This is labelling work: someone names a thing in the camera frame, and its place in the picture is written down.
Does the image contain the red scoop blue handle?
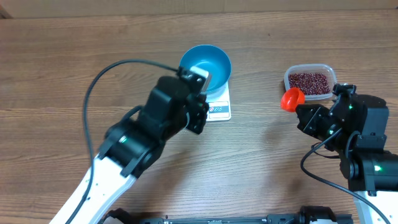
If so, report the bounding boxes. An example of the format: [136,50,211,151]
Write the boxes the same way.
[280,87,305,113]

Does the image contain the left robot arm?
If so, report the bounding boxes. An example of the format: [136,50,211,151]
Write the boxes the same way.
[51,75,210,223]

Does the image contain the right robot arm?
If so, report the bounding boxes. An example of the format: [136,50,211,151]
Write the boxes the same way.
[295,94,397,223]

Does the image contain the white digital kitchen scale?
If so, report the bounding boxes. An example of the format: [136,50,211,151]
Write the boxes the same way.
[206,83,231,122]

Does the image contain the blue bowl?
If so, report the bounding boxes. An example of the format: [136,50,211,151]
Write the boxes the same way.
[180,45,232,94]

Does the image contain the red adzuki beans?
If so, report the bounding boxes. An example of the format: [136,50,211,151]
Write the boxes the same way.
[288,73,330,95]

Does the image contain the clear plastic container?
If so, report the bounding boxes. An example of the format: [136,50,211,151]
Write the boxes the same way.
[284,63,337,101]

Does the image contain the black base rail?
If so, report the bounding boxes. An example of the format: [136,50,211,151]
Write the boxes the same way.
[99,206,354,224]

